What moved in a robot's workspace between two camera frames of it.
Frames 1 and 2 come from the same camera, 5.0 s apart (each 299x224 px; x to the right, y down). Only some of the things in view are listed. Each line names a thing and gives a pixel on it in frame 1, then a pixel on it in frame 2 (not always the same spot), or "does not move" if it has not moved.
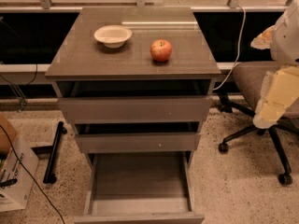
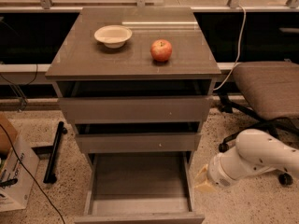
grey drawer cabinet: [137, 81] does not move
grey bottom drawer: [142, 188] does not move
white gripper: [286, 42] -> [217, 171]
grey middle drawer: [137, 137] does not move
